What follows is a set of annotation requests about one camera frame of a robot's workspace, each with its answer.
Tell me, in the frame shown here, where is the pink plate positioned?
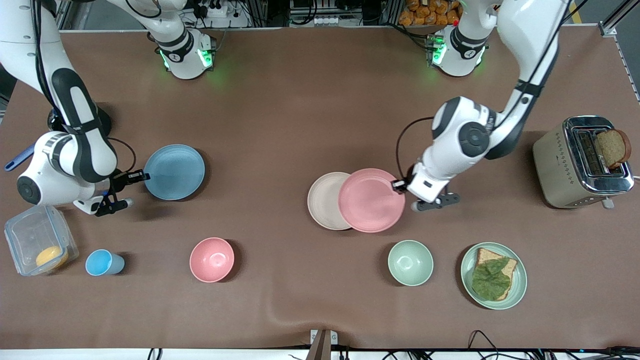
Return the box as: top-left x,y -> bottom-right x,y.
338,168 -> 406,234

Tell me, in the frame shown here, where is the blue plate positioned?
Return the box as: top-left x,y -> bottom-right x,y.
143,144 -> 206,201

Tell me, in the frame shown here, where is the blue cup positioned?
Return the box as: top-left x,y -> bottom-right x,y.
85,249 -> 126,277

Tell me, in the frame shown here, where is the green bowl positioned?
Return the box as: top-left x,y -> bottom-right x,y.
388,240 -> 434,287

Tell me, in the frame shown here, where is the beige plate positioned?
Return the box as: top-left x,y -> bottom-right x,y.
307,172 -> 353,231

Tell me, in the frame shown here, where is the yellow round fruit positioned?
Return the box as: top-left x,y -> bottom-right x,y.
35,246 -> 69,271

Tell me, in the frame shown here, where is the clear plastic container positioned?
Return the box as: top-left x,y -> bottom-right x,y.
4,205 -> 80,277

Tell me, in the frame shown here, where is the brown bread slice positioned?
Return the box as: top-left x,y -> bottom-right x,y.
475,248 -> 518,301

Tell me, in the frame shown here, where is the pink bowl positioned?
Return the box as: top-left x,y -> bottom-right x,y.
189,237 -> 235,284

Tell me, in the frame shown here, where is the green lettuce leaf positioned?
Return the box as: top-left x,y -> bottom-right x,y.
471,257 -> 512,302

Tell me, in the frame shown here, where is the brown table cloth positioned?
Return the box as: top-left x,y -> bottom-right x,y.
0,25 -> 640,351

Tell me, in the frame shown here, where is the beige chrome toaster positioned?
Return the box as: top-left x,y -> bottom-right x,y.
532,116 -> 636,210

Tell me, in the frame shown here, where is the green plate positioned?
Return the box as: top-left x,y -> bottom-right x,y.
460,242 -> 528,311

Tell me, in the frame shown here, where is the orange snack packets pile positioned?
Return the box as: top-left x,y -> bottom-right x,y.
398,0 -> 463,27

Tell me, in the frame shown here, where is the brown toast slice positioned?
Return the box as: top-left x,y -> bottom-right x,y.
595,129 -> 632,169

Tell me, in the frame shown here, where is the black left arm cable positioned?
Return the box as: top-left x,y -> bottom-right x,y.
396,0 -> 588,182

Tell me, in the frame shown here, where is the black pot blue handle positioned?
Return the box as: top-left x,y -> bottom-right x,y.
4,105 -> 114,172

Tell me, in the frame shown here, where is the grey metal camera bracket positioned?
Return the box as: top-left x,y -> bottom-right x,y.
310,329 -> 338,360

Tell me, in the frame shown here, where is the aluminium frame profile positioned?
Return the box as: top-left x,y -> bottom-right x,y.
599,0 -> 640,39

